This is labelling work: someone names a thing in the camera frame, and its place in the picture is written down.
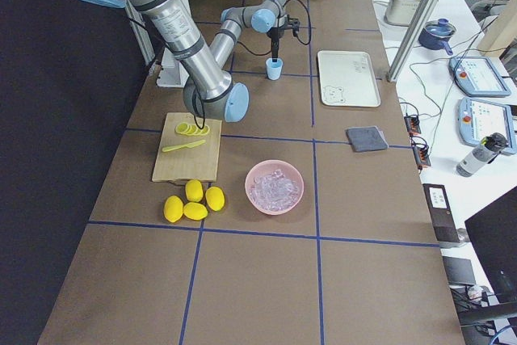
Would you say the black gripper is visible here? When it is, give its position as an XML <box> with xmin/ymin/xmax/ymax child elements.
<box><xmin>267</xmin><ymin>27</ymin><xmax>284</xmax><ymax>65</ymax></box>

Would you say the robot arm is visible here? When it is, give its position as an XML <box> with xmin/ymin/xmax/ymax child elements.
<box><xmin>82</xmin><ymin>0</ymin><xmax>288</xmax><ymax>123</ymax></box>

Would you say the light blue cup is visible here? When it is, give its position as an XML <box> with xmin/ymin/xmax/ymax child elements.
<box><xmin>266</xmin><ymin>58</ymin><xmax>284</xmax><ymax>81</ymax></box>

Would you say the pile of clear ice cubes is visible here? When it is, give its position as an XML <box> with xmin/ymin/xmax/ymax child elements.
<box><xmin>247</xmin><ymin>169</ymin><xmax>301</xmax><ymax>212</ymax></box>

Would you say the white bear tray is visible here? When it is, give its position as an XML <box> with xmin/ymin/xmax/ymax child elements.
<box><xmin>317</xmin><ymin>50</ymin><xmax>381</xmax><ymax>107</ymax></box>

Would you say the lemon slices row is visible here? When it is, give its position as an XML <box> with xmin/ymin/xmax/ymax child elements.
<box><xmin>174</xmin><ymin>122</ymin><xmax>211</xmax><ymax>137</ymax></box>

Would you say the grey folded cloth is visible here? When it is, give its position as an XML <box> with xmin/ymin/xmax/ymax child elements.
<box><xmin>345</xmin><ymin>126</ymin><xmax>389</xmax><ymax>153</ymax></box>

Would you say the yellow plastic knife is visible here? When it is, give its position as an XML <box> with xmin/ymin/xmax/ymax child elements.
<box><xmin>161</xmin><ymin>139</ymin><xmax>206</xmax><ymax>153</ymax></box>

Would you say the bamboo cutting board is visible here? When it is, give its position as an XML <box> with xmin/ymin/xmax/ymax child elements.
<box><xmin>152</xmin><ymin>112</ymin><xmax>222</xmax><ymax>183</ymax></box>

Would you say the pink bowl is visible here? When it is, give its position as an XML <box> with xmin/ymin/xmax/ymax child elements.
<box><xmin>245</xmin><ymin>159</ymin><xmax>305</xmax><ymax>216</ymax></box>

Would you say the cream toaster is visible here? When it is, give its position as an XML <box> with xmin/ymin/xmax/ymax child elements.
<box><xmin>385</xmin><ymin>0</ymin><xmax>422</xmax><ymax>27</ymax></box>

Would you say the yellow lemon right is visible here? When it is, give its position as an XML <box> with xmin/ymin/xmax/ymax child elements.
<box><xmin>205</xmin><ymin>186</ymin><xmax>225</xmax><ymax>212</ymax></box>

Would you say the yellow lemon upper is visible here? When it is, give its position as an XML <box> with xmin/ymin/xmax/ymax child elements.
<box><xmin>185</xmin><ymin>179</ymin><xmax>204</xmax><ymax>203</ymax></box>

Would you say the yellow lemon middle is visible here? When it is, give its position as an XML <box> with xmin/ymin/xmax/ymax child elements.
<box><xmin>163</xmin><ymin>196</ymin><xmax>183</xmax><ymax>223</ymax></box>

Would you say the teach pendant far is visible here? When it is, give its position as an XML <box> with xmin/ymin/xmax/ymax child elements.
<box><xmin>449</xmin><ymin>56</ymin><xmax>511</xmax><ymax>98</ymax></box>

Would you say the teach pendant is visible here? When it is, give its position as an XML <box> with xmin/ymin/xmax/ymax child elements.
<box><xmin>449</xmin><ymin>56</ymin><xmax>511</xmax><ymax>98</ymax></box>
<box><xmin>458</xmin><ymin>97</ymin><xmax>516</xmax><ymax>154</ymax></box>

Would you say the teach pendant near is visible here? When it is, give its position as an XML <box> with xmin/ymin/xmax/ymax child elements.
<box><xmin>458</xmin><ymin>97</ymin><xmax>516</xmax><ymax>154</ymax></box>

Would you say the grey water bottle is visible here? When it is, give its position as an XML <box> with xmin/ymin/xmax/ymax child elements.
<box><xmin>456</xmin><ymin>133</ymin><xmax>508</xmax><ymax>177</ymax></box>

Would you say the black box with label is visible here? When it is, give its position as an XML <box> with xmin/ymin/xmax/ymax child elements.
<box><xmin>422</xmin><ymin>183</ymin><xmax>460</xmax><ymax>243</ymax></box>

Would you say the black monitor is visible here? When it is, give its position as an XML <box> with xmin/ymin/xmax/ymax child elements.
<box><xmin>465</xmin><ymin>188</ymin><xmax>516</xmax><ymax>301</ymax></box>

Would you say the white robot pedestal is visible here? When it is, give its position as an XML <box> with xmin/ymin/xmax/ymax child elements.
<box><xmin>157</xmin><ymin>48</ymin><xmax>188</xmax><ymax>89</ymax></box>

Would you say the aluminium frame post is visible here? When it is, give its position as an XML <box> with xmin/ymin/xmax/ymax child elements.
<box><xmin>386</xmin><ymin>0</ymin><xmax>438</xmax><ymax>82</ymax></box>

